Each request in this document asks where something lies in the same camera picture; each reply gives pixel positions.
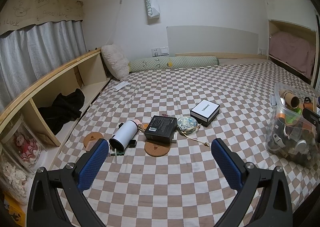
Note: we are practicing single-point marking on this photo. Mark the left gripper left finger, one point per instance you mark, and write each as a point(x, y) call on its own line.
point(45, 207)

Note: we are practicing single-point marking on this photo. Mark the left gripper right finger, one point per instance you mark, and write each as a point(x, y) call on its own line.
point(274, 206)

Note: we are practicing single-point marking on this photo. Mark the white thermos bottle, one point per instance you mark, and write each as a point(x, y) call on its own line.
point(124, 135)

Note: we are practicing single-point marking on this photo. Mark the blue floral silk pouch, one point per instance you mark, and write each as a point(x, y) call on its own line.
point(187, 125)

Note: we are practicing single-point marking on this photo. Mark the green white clip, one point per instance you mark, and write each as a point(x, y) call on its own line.
point(115, 153)

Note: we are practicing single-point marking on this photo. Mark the yellow box on floor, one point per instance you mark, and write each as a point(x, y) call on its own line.
point(14, 209)

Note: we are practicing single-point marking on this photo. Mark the cardboard tube with twine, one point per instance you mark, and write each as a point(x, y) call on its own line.
point(290, 99)

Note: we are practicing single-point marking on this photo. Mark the clear plastic storage bin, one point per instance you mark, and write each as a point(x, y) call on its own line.
point(289, 134)

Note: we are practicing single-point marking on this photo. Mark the white dress doll box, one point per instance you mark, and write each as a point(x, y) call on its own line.
point(14, 179)

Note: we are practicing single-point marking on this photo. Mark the pink blanket in alcove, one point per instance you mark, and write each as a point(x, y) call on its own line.
point(295, 51)

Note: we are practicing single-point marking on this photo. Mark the red dress doll box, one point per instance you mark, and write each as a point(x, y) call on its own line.
point(20, 141)

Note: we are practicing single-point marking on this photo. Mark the round cork coaster left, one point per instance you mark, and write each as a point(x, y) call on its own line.
point(92, 138)

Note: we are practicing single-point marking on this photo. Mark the round cork coaster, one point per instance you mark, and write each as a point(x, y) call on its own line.
point(92, 138)
point(156, 149)

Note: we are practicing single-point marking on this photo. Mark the wooden bedside shelf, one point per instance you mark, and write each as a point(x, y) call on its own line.
point(86, 72)

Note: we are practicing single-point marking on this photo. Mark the black clothes on shelf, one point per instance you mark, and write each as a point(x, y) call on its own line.
point(64, 109)

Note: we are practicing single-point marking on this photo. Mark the white black Chanel box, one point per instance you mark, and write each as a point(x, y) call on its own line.
point(205, 112)

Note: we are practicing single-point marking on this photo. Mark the black cube charger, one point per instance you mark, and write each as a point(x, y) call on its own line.
point(132, 143)

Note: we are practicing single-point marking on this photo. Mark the round cork coaster centre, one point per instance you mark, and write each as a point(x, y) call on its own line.
point(156, 149)

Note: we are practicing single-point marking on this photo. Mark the checkered bed sheet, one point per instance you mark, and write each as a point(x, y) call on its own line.
point(185, 187)

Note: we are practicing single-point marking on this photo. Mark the black product box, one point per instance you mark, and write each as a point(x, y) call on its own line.
point(161, 129)

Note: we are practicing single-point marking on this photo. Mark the white card on bed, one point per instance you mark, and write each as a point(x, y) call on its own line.
point(120, 86)

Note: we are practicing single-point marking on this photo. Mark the grey curtain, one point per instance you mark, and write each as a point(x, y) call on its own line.
point(32, 52)

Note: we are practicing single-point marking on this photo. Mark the fluffy white pillow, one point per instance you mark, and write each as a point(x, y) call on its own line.
point(116, 62)

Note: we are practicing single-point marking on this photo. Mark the green long bolster pillow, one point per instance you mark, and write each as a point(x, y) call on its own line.
point(164, 62)

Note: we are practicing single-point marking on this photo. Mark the white hanging bag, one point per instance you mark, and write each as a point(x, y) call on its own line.
point(152, 9)

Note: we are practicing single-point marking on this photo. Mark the white wall socket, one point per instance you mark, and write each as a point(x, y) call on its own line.
point(163, 51)

